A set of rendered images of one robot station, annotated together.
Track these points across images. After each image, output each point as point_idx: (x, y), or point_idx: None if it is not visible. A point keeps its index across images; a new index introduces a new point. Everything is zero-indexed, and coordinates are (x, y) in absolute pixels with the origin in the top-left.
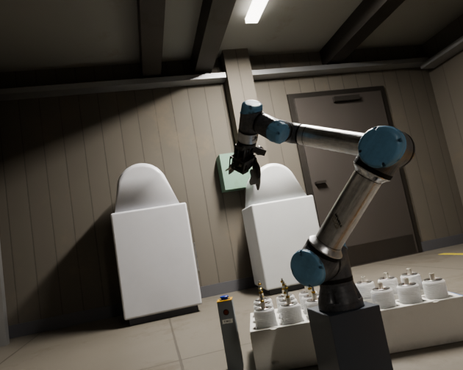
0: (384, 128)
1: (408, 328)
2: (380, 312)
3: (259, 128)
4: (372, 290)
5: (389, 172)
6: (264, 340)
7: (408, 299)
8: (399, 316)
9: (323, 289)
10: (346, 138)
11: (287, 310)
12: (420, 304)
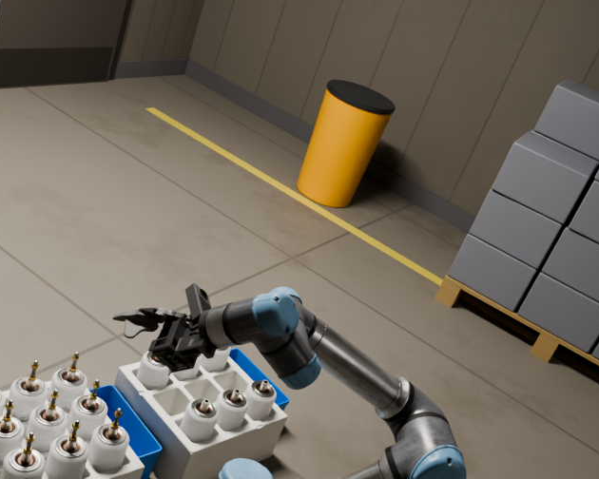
0: (459, 468)
1: (218, 462)
2: None
3: (280, 364)
4: (193, 411)
5: None
6: None
7: (230, 424)
8: (215, 451)
9: None
10: (373, 386)
11: (71, 466)
12: (243, 433)
